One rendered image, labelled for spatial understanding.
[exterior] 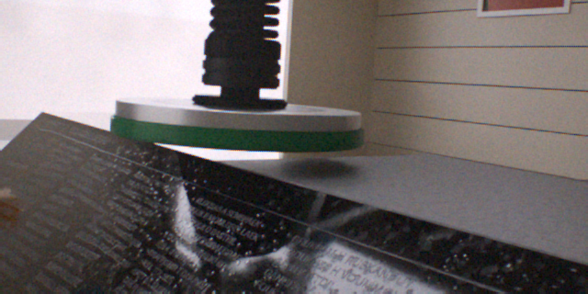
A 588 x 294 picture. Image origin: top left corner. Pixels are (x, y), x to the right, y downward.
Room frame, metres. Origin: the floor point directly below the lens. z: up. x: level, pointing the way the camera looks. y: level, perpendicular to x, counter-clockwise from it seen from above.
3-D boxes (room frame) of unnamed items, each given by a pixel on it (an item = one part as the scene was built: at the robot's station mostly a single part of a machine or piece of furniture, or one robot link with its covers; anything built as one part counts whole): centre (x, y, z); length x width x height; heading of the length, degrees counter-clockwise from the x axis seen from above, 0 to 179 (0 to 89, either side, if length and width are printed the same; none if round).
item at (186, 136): (0.53, 0.05, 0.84); 0.22 x 0.22 x 0.04
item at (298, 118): (0.53, 0.05, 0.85); 0.21 x 0.21 x 0.01
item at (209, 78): (0.53, 0.05, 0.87); 0.07 x 0.07 x 0.01
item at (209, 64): (0.53, 0.05, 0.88); 0.07 x 0.07 x 0.01
